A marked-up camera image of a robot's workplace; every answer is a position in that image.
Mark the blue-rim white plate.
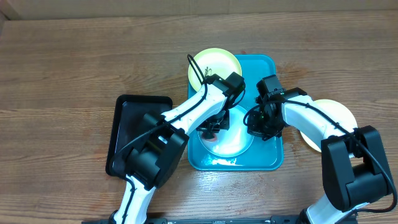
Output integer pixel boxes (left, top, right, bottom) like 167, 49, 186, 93
198, 105, 254, 157

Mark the red green sponge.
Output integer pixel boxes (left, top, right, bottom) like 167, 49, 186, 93
201, 132, 218, 142

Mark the yellow-rim plate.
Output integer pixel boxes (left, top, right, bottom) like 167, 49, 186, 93
187, 48, 245, 96
296, 99, 358, 152

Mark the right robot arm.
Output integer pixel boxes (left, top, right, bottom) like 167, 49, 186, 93
243, 75, 397, 223

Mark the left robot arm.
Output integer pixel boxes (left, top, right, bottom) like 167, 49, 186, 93
106, 72, 245, 223

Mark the teal plastic tray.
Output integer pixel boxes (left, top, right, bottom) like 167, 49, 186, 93
187, 54, 284, 171

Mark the black plastic tray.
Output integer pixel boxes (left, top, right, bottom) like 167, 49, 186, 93
105, 95, 173, 177

